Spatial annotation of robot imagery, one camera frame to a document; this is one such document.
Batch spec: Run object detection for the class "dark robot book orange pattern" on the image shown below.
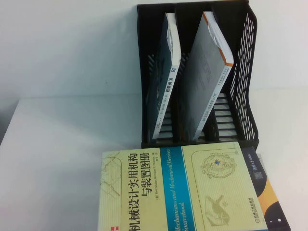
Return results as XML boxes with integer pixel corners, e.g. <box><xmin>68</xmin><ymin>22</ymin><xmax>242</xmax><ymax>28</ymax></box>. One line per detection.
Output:
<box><xmin>240</xmin><ymin>146</ymin><xmax>308</xmax><ymax>231</ymax></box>

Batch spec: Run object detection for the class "black plastic book stand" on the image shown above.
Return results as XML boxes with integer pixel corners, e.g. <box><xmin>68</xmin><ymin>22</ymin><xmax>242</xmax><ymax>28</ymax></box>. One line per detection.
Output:
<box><xmin>136</xmin><ymin>0</ymin><xmax>262</xmax><ymax>149</ymax></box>

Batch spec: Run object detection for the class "grey book with orange edge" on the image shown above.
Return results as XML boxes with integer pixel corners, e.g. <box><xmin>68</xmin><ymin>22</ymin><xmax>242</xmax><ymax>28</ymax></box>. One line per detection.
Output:
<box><xmin>179</xmin><ymin>11</ymin><xmax>234</xmax><ymax>142</ymax></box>

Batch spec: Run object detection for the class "blue cover book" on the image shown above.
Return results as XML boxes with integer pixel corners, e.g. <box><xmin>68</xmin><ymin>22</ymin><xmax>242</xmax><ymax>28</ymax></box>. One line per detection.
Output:
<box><xmin>144</xmin><ymin>12</ymin><xmax>182</xmax><ymax>142</ymax></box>

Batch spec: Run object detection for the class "yellow-green mechanical design book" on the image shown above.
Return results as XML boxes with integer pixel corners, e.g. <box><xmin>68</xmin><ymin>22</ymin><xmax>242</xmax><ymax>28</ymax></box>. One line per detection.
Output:
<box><xmin>97</xmin><ymin>141</ymin><xmax>265</xmax><ymax>231</ymax></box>

